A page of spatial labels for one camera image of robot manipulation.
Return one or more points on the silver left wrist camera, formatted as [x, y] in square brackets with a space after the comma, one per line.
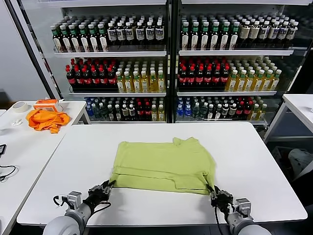
[73, 199]

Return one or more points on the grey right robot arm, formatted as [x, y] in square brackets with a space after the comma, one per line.
[244, 227]

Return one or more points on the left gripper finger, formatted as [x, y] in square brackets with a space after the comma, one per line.
[111, 186]
[106, 184]

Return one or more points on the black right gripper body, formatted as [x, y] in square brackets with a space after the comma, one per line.
[222, 199]

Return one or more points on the small white plastic piece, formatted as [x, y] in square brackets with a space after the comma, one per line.
[16, 121]

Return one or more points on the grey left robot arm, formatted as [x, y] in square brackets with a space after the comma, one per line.
[63, 225]

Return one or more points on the black framed glass door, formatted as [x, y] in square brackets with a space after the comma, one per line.
[32, 49]

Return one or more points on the green tinted water bottle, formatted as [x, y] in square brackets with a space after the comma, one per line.
[203, 111]
[195, 111]
[103, 111]
[97, 111]

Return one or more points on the yellow-green t-shirt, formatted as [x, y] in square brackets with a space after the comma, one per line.
[159, 164]

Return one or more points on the dark tea bottle green cap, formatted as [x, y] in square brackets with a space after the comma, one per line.
[93, 41]
[65, 41]
[103, 41]
[194, 39]
[83, 41]
[56, 41]
[205, 39]
[185, 39]
[74, 41]
[215, 39]
[225, 39]
[234, 39]

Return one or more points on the white beverage shelf unit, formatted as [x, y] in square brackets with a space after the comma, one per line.
[110, 54]
[234, 52]

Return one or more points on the grey fabric bundle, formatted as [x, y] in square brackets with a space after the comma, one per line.
[300, 159]

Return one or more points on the dark bottle beige label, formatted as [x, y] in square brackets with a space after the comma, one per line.
[253, 33]
[243, 33]

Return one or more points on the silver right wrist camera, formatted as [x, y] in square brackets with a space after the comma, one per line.
[243, 206]

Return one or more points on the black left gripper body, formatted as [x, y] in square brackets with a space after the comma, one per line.
[97, 194]

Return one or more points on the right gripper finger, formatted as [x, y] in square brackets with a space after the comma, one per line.
[216, 189]
[210, 192]

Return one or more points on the white side table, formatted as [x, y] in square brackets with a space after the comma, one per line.
[73, 107]
[298, 107]

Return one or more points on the orange and white box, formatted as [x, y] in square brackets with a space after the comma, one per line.
[47, 105]

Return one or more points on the yellow tea bottle green label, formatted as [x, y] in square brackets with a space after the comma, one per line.
[262, 112]
[136, 84]
[161, 113]
[152, 84]
[120, 84]
[127, 84]
[240, 84]
[154, 113]
[144, 84]
[254, 112]
[257, 84]
[231, 84]
[274, 83]
[248, 84]
[266, 84]
[161, 84]

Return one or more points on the cola bottle red cap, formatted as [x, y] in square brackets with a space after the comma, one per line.
[71, 79]
[95, 79]
[79, 79]
[87, 79]
[247, 109]
[224, 78]
[199, 78]
[111, 79]
[147, 111]
[191, 78]
[140, 111]
[207, 78]
[216, 78]
[240, 110]
[103, 79]
[183, 78]

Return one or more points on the dark bottle white blue label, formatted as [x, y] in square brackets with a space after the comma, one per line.
[263, 33]
[159, 33]
[282, 33]
[273, 33]
[120, 34]
[292, 33]
[149, 33]
[140, 34]
[129, 34]
[111, 34]

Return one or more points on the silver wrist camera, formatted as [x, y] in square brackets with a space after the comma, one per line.
[73, 199]
[243, 206]

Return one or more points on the small dark bottle white cap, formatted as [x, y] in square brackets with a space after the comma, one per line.
[110, 112]
[232, 110]
[125, 111]
[218, 111]
[132, 111]
[210, 112]
[118, 112]
[225, 110]

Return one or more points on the crumpled orange cloth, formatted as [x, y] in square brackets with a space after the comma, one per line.
[46, 120]

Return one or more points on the blue water bottle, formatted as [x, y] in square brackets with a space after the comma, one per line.
[89, 110]
[179, 111]
[187, 111]

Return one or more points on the beige masking tape roll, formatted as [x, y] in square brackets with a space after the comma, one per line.
[20, 110]

